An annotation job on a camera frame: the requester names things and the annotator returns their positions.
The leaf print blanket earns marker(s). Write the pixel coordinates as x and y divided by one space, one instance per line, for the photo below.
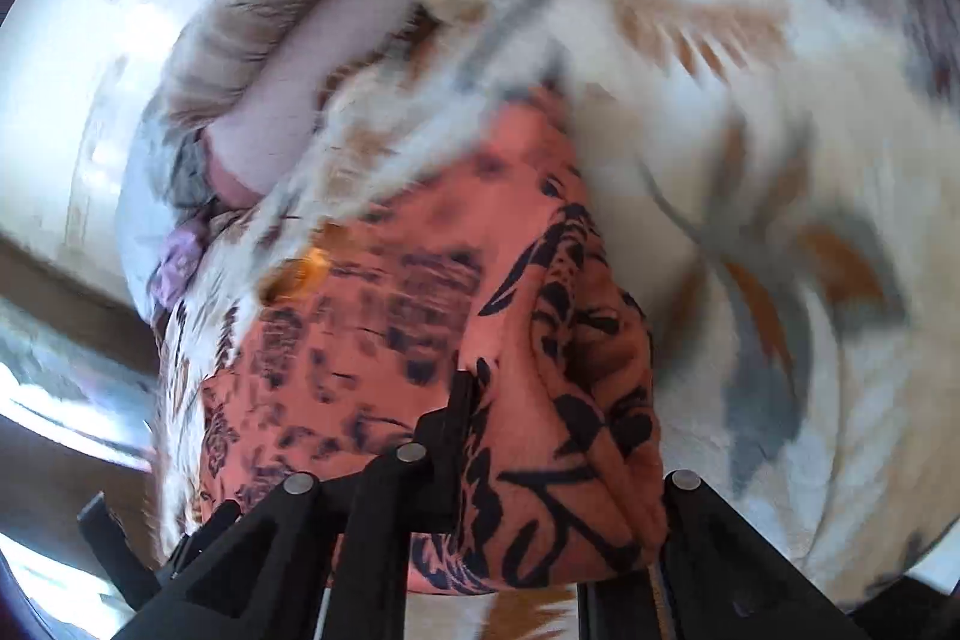
787 175

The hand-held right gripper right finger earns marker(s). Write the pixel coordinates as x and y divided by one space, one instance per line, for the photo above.
697 535

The purple cloth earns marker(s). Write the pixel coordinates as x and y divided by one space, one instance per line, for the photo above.
180 261

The stained glass door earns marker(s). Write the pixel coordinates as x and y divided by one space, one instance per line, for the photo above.
45 385

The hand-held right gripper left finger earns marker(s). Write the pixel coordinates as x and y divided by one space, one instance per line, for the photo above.
442 460

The orange floral shirt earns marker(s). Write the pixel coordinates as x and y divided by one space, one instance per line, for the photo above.
420 325

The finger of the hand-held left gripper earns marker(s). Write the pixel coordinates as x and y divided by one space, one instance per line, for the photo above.
206 535
120 546

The grey pillow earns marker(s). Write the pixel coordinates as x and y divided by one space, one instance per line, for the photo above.
146 212

